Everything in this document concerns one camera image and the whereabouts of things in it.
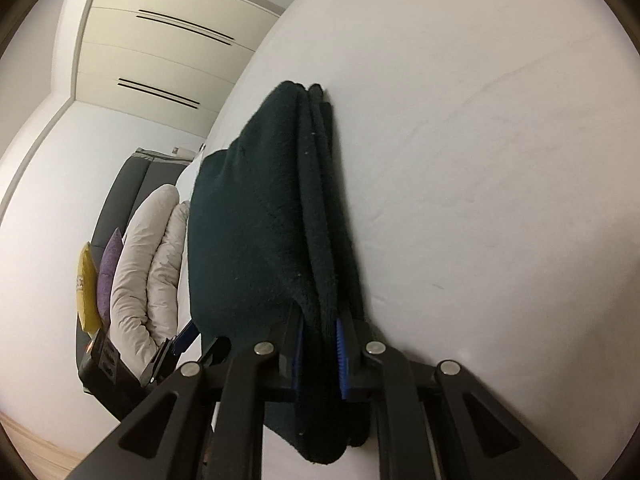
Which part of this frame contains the white bed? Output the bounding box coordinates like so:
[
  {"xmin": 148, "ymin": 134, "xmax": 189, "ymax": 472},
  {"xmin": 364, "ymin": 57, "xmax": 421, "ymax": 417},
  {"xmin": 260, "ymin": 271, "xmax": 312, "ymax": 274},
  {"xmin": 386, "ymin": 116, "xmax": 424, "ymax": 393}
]
[{"xmin": 175, "ymin": 0, "xmax": 640, "ymax": 480}]

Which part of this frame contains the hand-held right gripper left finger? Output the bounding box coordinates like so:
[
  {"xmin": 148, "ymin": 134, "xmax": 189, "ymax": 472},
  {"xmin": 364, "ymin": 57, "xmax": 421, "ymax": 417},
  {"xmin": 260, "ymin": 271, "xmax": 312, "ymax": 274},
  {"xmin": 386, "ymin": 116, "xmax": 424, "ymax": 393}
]
[{"xmin": 65, "ymin": 304, "xmax": 307, "ymax": 480}]

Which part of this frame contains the yellow cushion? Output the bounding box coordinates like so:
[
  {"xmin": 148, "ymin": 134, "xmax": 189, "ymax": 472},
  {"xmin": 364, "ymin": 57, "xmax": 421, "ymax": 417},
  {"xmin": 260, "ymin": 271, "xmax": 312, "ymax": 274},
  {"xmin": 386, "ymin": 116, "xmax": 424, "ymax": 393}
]
[{"xmin": 76, "ymin": 241, "xmax": 104, "ymax": 334}]

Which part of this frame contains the dark grey sofa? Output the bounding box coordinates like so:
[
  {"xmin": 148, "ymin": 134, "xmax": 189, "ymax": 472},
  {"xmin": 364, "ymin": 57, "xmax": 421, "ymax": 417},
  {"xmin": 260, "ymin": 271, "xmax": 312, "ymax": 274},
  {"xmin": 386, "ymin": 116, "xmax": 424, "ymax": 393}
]
[{"xmin": 75, "ymin": 147, "xmax": 195, "ymax": 396}]

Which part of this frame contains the white folded duvet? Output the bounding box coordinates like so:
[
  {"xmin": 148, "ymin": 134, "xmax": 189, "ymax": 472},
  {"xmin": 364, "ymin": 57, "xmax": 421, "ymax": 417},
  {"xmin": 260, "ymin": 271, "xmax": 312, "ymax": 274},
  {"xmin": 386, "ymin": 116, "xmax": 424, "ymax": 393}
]
[{"xmin": 109, "ymin": 184, "xmax": 193, "ymax": 367}]

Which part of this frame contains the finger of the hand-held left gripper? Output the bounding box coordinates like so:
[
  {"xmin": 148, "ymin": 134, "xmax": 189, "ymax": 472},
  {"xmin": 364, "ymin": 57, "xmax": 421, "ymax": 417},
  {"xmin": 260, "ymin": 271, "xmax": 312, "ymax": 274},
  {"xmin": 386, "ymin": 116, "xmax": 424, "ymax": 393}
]
[
  {"xmin": 199, "ymin": 336, "xmax": 233, "ymax": 367},
  {"xmin": 140, "ymin": 317, "xmax": 202, "ymax": 387}
]

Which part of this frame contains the dark green fleece cloth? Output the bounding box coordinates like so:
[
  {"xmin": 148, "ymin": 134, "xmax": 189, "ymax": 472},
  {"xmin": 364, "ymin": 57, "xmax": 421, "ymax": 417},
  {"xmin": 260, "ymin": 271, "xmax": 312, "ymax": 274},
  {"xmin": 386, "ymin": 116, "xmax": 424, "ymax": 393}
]
[{"xmin": 187, "ymin": 80, "xmax": 373, "ymax": 465}]

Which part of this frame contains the purple cushion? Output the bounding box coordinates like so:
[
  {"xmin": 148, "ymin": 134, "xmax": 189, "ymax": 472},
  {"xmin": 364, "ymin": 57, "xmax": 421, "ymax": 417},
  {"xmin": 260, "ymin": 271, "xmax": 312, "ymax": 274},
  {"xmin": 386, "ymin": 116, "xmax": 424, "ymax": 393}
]
[{"xmin": 96, "ymin": 227, "xmax": 125, "ymax": 324}]

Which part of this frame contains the cream wardrobe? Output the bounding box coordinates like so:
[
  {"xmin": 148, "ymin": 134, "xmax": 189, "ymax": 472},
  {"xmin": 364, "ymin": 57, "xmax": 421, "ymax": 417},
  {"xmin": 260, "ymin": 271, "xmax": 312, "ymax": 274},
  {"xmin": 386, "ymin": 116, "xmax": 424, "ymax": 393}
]
[{"xmin": 72, "ymin": 0, "xmax": 307, "ymax": 142}]

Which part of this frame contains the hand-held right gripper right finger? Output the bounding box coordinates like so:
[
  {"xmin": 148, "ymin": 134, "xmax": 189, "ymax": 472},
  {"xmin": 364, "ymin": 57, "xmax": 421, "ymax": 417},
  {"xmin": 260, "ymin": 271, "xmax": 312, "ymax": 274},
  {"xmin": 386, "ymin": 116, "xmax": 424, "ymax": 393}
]
[{"xmin": 335, "ymin": 316, "xmax": 577, "ymax": 480}]

